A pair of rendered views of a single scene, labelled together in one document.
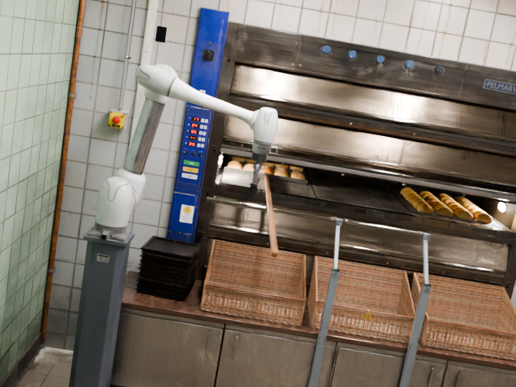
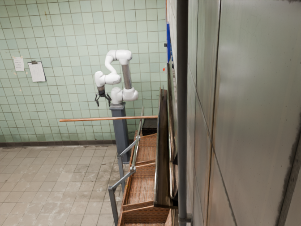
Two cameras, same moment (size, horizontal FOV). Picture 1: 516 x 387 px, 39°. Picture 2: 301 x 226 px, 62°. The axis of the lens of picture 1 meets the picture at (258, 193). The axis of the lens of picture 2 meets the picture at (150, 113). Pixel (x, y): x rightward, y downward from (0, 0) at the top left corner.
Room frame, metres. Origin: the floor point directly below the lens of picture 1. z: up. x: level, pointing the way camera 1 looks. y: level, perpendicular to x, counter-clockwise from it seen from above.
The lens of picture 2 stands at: (4.20, -2.59, 2.56)
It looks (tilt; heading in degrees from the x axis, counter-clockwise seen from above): 27 degrees down; 96
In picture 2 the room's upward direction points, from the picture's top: 4 degrees counter-clockwise
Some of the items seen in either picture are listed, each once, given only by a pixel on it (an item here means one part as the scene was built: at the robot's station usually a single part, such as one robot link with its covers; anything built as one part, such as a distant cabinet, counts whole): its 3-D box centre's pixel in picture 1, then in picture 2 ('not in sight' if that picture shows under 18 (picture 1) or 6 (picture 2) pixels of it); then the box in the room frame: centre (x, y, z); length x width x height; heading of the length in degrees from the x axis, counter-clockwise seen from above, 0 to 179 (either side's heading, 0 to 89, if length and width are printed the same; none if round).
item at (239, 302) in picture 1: (255, 280); (151, 151); (3.90, -0.07, 0.72); 0.56 x 0.49 x 0.28; 91
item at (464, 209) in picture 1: (444, 203); not in sight; (4.65, -1.21, 1.21); 0.61 x 0.48 x 0.06; 2
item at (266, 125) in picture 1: (266, 124); (100, 78); (3.38, 0.02, 1.65); 0.13 x 0.11 x 0.16; 177
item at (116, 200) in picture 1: (114, 200); (117, 94); (3.37, 0.67, 1.17); 0.18 x 0.16 x 0.22; 177
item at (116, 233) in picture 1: (110, 229); (116, 103); (3.34, 0.67, 1.03); 0.22 x 0.18 x 0.06; 0
